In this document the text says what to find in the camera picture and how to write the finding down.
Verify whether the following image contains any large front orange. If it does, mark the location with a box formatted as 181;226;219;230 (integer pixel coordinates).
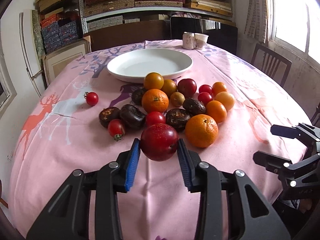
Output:
184;114;219;148

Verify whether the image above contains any large red plum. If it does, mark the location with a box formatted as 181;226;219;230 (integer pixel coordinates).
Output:
140;124;179;161

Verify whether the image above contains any cherry tomato with stem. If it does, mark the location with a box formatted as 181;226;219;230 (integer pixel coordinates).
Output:
108;119;126;141

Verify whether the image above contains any wooden chair right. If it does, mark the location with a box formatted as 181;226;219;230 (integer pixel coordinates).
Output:
251;43;292;88

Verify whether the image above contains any pink deer tablecloth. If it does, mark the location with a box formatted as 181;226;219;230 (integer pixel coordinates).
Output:
9;40;310;239

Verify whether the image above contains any lone cherry tomato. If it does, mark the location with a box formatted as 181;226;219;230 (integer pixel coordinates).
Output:
84;92;99;106

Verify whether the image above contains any yellow orange fruit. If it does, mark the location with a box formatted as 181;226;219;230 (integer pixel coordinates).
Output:
144;72;164;90

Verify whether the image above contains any white oval plate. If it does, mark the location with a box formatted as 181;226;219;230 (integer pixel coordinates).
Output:
107;48;193;83

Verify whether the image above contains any window curtain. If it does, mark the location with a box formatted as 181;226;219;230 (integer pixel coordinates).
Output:
244;0;273;44

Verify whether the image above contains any white paper cup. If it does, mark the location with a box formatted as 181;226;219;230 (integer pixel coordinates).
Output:
195;33;208;50

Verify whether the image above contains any framed picture beige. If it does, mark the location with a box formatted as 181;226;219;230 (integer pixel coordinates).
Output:
42;36;91;85

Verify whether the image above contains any white beverage can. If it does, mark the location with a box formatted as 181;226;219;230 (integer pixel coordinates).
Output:
182;32;195;50

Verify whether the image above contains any dark wooden cabinet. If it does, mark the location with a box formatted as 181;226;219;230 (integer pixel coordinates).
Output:
85;20;170;51

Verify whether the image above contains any metal shelf with boxes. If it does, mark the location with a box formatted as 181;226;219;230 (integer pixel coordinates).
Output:
35;0;234;34

